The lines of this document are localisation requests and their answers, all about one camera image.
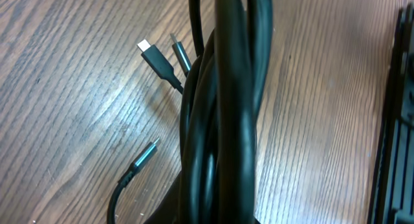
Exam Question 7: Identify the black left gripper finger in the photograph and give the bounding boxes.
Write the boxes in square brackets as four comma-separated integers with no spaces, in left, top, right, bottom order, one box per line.
[367,4,413,223]

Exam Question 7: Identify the black thin USB cable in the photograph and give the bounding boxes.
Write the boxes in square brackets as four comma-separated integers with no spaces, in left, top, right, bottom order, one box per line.
[136,38,185,95]

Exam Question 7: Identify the black USB cable metallic plugs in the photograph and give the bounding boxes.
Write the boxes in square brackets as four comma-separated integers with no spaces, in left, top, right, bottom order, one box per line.
[107,33,217,223]

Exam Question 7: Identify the black USB cable matte plugs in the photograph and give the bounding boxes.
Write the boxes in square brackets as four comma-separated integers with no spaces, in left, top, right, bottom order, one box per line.
[142,0,274,224]

